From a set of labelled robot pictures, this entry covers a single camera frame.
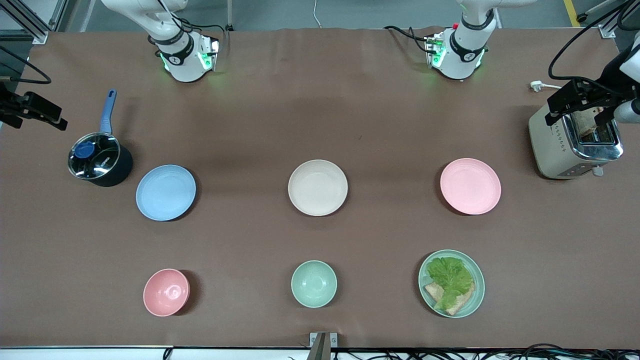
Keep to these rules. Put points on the green plate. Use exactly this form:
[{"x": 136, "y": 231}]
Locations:
[{"x": 477, "y": 295}]

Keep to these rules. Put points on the beige plate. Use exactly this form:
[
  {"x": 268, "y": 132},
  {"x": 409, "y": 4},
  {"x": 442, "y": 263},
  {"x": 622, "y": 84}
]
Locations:
[{"x": 318, "y": 187}]

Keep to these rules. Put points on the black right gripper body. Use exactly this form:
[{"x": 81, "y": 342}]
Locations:
[{"x": 10, "y": 106}]

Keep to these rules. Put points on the aluminium frame profile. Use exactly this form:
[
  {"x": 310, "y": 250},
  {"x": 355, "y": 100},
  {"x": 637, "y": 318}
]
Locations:
[
  {"x": 30, "y": 22},
  {"x": 607, "y": 27}
]

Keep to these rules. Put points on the light blue plate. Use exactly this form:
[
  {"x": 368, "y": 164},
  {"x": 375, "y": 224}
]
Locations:
[{"x": 166, "y": 192}]

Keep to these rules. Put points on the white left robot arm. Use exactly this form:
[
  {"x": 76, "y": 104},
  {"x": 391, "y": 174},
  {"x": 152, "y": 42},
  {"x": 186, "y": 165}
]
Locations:
[{"x": 465, "y": 50}]

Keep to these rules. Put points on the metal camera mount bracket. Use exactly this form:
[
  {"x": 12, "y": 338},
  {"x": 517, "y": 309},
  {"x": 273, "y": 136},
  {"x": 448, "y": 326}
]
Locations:
[{"x": 322, "y": 346}]

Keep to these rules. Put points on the pink bowl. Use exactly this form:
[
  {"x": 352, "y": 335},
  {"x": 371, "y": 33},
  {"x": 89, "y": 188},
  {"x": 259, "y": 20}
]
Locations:
[{"x": 166, "y": 292}]

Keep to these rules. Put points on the green lettuce leaf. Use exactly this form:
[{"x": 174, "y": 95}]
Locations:
[{"x": 450, "y": 277}]

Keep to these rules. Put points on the green bowl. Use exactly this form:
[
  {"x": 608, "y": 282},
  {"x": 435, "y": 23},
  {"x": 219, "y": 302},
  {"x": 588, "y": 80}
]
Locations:
[{"x": 314, "y": 283}]

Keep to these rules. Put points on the glass lid with blue knob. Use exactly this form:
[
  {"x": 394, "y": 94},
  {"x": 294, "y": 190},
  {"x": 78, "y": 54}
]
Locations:
[{"x": 95, "y": 156}]

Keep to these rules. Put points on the toast slice in toaster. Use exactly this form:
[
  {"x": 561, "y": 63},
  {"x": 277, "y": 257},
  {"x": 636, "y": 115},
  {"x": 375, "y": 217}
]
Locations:
[{"x": 590, "y": 129}]

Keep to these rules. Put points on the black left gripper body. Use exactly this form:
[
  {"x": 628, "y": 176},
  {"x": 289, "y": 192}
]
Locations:
[{"x": 596, "y": 97}]

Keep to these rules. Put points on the white power plug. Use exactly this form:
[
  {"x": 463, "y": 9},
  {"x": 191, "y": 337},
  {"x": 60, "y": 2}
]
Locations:
[{"x": 539, "y": 86}]

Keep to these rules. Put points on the beige and chrome toaster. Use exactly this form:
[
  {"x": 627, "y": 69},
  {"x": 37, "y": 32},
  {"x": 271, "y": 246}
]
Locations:
[{"x": 565, "y": 155}]

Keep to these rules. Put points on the pink plate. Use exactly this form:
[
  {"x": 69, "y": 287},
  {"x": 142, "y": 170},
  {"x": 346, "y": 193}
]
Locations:
[{"x": 470, "y": 186}]

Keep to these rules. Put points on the bread slice on plate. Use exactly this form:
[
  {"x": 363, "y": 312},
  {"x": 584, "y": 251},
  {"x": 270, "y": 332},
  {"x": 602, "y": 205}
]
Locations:
[{"x": 462, "y": 301}]

